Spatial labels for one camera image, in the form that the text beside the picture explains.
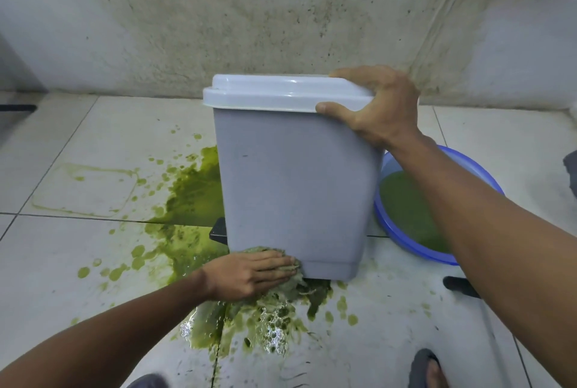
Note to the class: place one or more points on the person's left forearm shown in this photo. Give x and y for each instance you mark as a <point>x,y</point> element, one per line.
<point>103,338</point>

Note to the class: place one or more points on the blue plastic basin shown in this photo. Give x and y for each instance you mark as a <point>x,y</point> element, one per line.
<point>393,235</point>

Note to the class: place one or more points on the green stained cleaning cloth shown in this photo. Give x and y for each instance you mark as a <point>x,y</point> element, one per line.
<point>296,278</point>

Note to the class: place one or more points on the person's left fingers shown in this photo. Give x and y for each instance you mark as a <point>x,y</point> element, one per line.
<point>270,263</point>

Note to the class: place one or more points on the green liquid spill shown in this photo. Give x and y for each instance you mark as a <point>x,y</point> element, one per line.
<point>194,196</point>

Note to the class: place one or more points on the grey pedal bin white lid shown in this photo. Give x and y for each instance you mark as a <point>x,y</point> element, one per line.
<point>293,184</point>

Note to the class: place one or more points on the person's right forearm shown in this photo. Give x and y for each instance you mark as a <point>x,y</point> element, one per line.
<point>487,239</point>

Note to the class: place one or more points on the person's right thumb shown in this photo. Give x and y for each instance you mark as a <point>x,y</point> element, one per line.
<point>336,111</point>

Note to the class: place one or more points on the grey sandal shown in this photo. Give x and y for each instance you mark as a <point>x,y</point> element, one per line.
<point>417,365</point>
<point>146,381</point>

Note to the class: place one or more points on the person's right hand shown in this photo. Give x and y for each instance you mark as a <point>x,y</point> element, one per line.
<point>387,108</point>

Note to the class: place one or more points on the person's right foot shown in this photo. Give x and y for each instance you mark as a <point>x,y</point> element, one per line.
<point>435,376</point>

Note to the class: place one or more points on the green liquid in basin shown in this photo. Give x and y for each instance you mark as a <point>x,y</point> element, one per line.
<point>405,207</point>

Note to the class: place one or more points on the black flat bar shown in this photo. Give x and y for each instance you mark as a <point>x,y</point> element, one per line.
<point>18,108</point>

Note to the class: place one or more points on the person's left hand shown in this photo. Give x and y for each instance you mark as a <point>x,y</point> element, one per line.
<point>239,277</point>

